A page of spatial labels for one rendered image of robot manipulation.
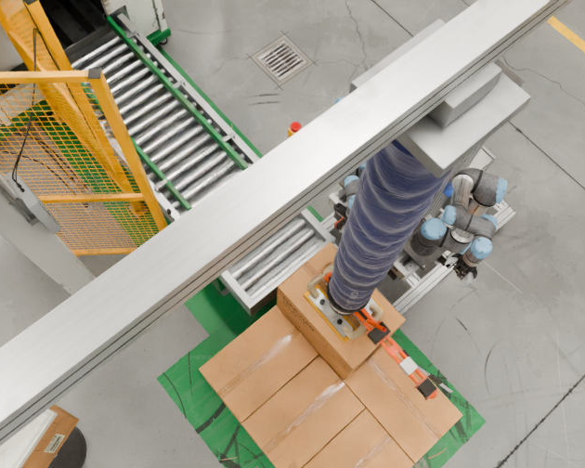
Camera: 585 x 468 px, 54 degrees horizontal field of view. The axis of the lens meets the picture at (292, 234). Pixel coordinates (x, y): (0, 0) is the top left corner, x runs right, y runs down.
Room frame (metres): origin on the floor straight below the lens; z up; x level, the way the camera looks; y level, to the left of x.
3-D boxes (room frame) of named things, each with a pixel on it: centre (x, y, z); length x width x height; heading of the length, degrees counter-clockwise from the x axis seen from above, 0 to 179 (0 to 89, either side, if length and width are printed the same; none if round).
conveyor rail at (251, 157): (2.16, 0.59, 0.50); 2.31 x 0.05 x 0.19; 46
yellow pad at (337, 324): (0.78, -0.24, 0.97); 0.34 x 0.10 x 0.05; 45
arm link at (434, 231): (1.20, -0.73, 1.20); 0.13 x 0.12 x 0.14; 72
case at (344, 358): (0.85, -0.30, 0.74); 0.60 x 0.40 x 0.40; 47
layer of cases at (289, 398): (0.42, -0.31, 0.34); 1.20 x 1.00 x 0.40; 46
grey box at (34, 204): (0.97, 1.15, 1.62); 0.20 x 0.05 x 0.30; 46
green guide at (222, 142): (2.36, 0.89, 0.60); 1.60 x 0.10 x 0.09; 46
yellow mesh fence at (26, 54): (2.04, 1.55, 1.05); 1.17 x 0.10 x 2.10; 46
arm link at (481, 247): (0.88, -0.76, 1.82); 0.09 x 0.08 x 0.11; 162
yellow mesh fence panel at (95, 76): (1.29, 1.20, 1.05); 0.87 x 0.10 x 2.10; 98
